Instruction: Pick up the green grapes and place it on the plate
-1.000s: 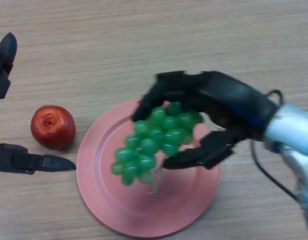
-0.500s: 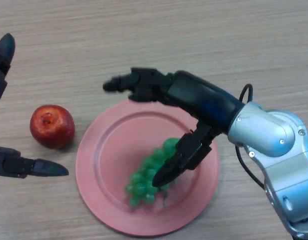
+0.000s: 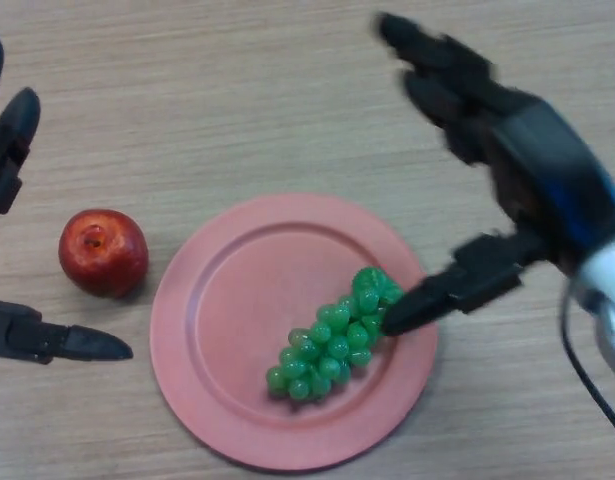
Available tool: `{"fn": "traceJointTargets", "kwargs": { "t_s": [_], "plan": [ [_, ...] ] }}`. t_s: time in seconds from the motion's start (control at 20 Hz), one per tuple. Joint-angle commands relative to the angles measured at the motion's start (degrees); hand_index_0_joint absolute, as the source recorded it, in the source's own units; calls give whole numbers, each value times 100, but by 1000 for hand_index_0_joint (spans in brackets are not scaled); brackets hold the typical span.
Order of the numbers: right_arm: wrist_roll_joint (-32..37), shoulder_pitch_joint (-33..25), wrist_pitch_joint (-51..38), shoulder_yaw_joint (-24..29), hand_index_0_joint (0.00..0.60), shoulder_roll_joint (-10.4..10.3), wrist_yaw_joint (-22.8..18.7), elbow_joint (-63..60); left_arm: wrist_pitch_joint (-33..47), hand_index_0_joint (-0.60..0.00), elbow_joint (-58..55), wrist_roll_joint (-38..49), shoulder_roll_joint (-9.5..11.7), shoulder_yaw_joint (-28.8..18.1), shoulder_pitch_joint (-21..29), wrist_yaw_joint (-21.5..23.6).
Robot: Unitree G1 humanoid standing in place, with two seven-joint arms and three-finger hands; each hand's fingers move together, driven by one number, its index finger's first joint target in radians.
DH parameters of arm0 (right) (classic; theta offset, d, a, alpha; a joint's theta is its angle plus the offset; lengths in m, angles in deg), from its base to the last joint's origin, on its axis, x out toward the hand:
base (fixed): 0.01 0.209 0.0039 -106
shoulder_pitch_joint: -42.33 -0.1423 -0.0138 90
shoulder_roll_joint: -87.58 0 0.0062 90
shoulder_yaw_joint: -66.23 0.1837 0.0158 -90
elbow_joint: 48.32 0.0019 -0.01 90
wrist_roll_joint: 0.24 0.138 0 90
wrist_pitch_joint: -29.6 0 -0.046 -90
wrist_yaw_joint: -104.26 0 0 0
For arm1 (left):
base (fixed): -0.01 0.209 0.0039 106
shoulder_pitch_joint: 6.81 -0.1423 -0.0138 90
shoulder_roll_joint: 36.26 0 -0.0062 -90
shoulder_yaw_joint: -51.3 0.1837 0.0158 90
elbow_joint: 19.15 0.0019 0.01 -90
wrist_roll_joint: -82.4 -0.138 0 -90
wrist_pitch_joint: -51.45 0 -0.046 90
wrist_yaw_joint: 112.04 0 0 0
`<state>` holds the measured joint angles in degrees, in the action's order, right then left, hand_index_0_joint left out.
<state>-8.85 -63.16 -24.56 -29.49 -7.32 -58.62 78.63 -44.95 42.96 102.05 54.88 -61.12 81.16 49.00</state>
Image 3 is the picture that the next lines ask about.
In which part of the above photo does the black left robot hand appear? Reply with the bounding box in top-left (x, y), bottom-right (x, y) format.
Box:
top-left (0, 29), bottom-right (134, 365)

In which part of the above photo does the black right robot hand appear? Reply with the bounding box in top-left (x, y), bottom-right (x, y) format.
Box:
top-left (374, 12), bottom-right (615, 337)

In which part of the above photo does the green grape bunch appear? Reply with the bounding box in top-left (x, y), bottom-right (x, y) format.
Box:
top-left (265, 266), bottom-right (406, 402)

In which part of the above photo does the pink round plate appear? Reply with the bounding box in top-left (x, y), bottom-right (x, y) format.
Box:
top-left (149, 193), bottom-right (440, 471)

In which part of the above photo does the red apple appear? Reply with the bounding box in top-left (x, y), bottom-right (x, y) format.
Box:
top-left (58, 208), bottom-right (150, 300)

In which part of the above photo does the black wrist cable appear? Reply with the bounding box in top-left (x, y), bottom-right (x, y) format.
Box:
top-left (559, 279), bottom-right (615, 446)

